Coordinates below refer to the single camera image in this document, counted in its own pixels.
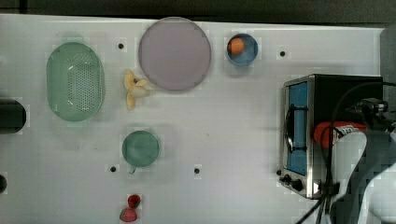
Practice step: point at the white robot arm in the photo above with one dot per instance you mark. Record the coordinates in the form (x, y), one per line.
(363, 164)

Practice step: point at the silver toaster oven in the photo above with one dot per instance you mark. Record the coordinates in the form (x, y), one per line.
(308, 101)

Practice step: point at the purple round plate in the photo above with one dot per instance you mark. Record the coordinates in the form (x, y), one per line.
(175, 54)

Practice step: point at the peeled toy banana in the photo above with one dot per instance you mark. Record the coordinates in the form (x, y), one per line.
(136, 88)

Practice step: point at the green cup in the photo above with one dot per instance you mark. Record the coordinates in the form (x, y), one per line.
(140, 149)

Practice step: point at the orange toy fruit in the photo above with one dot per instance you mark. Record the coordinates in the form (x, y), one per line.
(236, 46)

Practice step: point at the blue bowl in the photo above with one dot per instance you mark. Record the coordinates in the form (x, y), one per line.
(248, 55)

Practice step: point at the dark red toy strawberry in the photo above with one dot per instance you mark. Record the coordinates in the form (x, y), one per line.
(133, 201)

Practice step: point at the red green toy strawberry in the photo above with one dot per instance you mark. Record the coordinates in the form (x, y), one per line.
(128, 215)

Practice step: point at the green oval colander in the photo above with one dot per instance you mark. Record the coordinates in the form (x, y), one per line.
(75, 82)

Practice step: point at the black round pan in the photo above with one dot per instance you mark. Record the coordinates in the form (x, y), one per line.
(12, 116)

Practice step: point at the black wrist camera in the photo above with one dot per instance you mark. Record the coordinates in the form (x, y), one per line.
(372, 111)

